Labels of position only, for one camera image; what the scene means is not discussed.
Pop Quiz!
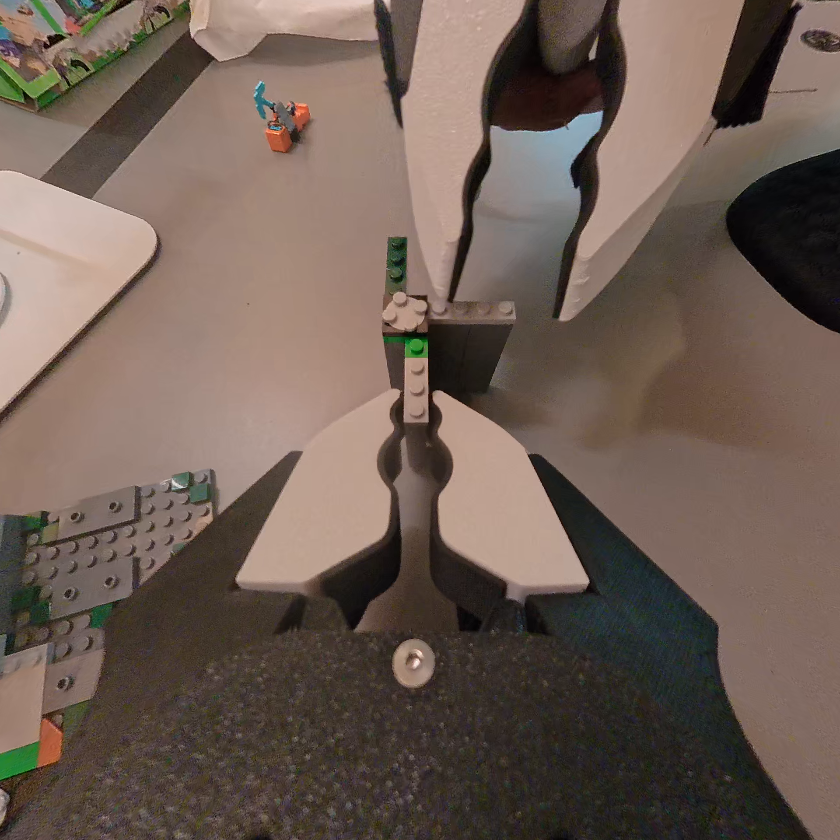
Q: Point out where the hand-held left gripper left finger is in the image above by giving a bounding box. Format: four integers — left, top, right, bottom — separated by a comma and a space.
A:
235, 389, 401, 626

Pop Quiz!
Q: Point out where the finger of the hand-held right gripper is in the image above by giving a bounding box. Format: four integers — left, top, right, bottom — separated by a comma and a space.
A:
402, 0, 527, 306
553, 0, 747, 322

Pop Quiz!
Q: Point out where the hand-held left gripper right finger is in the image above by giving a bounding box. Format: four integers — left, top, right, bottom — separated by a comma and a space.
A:
428, 390, 591, 619

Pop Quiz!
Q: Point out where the dark grey toy brick assembly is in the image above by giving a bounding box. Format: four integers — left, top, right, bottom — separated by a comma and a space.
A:
382, 236, 517, 473

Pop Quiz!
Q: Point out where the light grey round brick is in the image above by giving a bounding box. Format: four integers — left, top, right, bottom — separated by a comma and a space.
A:
382, 292, 429, 333

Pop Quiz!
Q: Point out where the person's right hand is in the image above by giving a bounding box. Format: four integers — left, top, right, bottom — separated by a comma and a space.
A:
491, 64, 606, 130

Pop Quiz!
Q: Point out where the orange toy brick figure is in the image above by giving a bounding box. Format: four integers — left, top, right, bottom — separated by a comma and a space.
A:
252, 80, 312, 155

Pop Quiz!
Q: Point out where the black mesh chair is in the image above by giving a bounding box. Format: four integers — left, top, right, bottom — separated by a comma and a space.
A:
725, 150, 840, 332

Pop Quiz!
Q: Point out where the white paper bag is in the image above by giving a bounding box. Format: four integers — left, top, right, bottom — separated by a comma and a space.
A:
189, 0, 395, 63

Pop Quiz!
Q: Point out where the grey toy brick build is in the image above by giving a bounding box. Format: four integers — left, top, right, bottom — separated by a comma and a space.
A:
0, 467, 219, 782

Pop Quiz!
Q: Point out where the green toy box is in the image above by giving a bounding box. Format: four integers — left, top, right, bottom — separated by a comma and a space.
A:
0, 0, 191, 112

